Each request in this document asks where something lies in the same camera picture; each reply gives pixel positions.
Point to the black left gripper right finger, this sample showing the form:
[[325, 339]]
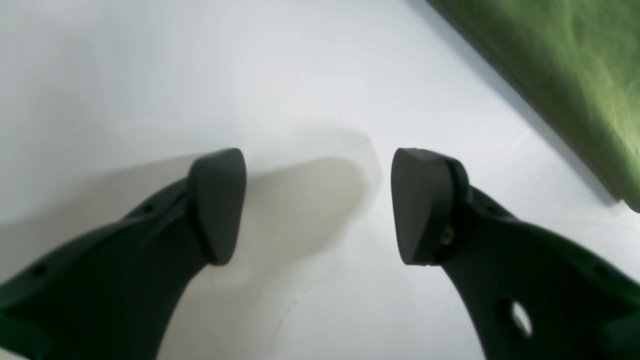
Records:
[[531, 294]]

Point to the green T-shirt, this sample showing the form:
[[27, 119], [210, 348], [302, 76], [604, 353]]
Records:
[[577, 62]]

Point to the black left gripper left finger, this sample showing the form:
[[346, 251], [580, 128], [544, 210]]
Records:
[[110, 293]]

